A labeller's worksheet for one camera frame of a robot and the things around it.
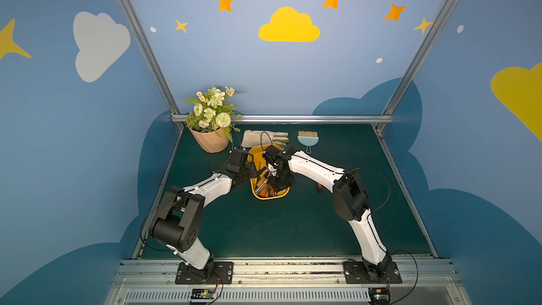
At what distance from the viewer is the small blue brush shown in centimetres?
117

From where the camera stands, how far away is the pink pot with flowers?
88cm

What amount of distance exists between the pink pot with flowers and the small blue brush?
392mm
